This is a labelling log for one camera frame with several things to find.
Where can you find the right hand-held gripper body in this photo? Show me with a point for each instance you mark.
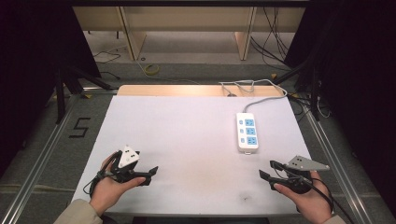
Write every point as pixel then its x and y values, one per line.
pixel 306 164

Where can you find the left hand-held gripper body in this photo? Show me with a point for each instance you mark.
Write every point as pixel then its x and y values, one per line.
pixel 128 157

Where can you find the person's right hand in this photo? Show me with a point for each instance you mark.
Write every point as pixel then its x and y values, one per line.
pixel 308 199

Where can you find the person's left hand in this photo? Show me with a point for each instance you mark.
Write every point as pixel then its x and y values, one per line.
pixel 107 191

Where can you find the white power strip blue sockets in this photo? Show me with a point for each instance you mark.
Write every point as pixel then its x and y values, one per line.
pixel 247 132

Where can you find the black metal stand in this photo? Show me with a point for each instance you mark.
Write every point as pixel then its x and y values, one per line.
pixel 314 87
pixel 62 90

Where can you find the wooden board under white top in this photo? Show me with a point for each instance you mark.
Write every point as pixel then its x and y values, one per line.
pixel 186 90

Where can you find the yellow tape roll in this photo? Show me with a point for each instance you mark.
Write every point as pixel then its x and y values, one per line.
pixel 152 69

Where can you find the black curtain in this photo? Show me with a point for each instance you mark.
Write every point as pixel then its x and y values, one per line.
pixel 361 77
pixel 31 62

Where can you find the light wooden desk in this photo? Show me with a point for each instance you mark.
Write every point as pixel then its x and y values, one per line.
pixel 186 18

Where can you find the aluminium floor rail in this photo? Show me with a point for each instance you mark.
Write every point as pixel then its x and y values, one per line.
pixel 37 161
pixel 336 168

